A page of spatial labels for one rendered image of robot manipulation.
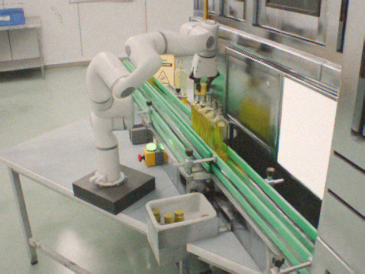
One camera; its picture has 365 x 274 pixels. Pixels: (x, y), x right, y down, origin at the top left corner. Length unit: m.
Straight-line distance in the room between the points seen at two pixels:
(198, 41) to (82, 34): 5.99
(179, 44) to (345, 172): 0.94
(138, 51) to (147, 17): 6.19
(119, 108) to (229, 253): 0.64
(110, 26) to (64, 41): 0.86
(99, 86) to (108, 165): 0.39
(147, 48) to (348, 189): 0.89
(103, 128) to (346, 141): 1.15
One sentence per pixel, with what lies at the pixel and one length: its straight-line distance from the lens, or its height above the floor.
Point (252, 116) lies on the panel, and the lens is 1.59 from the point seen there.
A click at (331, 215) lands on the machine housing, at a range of 0.64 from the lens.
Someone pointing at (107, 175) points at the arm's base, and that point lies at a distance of 1.67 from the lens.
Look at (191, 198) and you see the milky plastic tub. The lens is 1.54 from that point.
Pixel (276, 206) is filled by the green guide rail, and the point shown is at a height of 0.92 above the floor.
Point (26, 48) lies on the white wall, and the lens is 7.36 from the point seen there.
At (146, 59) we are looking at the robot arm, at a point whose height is 1.37.
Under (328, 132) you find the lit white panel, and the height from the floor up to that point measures 1.21.
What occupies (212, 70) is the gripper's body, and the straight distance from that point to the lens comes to 1.64.
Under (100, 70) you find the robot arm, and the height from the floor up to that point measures 1.33.
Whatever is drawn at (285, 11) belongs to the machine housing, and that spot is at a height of 1.51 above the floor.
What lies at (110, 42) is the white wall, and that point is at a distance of 7.43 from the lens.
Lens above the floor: 1.65
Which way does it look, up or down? 24 degrees down
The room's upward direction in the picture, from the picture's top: straight up
